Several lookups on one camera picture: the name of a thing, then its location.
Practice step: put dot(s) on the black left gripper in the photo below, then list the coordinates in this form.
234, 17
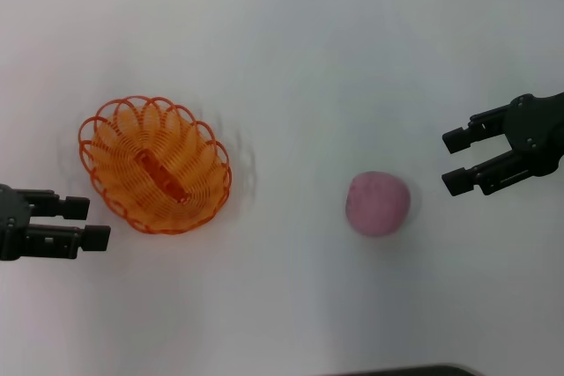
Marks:
9, 222

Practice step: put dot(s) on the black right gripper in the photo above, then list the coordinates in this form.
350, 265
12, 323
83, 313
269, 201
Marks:
535, 134

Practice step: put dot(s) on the pink peach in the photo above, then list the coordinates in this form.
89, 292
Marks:
377, 203

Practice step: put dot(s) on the dark rounded robot base edge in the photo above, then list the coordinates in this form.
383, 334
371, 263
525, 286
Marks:
410, 370

